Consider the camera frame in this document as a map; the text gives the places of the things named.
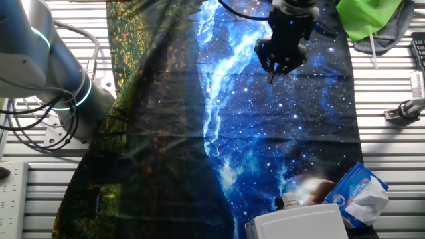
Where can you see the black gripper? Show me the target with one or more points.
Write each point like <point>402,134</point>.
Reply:
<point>289,33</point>

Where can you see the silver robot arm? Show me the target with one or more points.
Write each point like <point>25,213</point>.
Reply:
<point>50,66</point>

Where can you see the white plastic drawer box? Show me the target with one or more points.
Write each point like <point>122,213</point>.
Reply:
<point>299,222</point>

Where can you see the thin white stick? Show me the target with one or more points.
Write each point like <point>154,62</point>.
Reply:
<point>373,49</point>

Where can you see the green cloth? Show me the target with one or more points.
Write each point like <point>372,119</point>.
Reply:
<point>365,16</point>

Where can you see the grey cloth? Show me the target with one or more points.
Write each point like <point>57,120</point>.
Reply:
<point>395,36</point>

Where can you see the black keyboard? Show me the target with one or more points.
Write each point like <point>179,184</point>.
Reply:
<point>419,49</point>

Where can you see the white ribbed block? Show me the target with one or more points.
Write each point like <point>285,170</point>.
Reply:
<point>418,84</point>

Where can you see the galaxy and forest print cloth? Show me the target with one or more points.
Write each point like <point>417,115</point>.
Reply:
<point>166,132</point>

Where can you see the white round knob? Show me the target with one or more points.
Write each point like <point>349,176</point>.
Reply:
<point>290,200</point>

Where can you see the blue tissue pack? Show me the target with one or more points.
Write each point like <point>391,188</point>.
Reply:
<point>352,192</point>

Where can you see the black plug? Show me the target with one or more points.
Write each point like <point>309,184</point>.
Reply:
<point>4,172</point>

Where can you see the white power strip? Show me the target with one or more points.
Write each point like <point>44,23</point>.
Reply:
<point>11,202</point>

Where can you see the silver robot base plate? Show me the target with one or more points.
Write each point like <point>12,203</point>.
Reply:
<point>54,136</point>

